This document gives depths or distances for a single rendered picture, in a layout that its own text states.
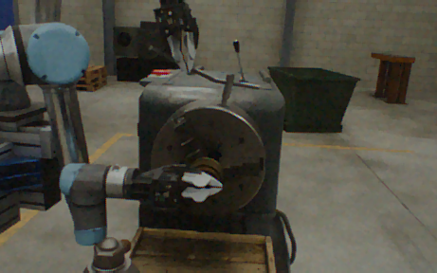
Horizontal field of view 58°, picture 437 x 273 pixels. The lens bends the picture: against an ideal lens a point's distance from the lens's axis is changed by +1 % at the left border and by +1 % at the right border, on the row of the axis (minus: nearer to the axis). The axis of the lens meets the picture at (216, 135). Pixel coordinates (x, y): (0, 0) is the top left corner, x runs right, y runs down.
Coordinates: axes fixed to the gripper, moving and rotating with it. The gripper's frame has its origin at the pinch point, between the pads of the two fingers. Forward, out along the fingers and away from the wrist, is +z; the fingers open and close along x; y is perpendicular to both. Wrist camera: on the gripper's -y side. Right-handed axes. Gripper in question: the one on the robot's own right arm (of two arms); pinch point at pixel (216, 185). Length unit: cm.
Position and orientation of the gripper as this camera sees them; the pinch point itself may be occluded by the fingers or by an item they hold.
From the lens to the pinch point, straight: 91.3
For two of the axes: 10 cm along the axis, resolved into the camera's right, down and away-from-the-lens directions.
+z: 10.0, 0.6, -0.6
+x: 0.4, -9.6, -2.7
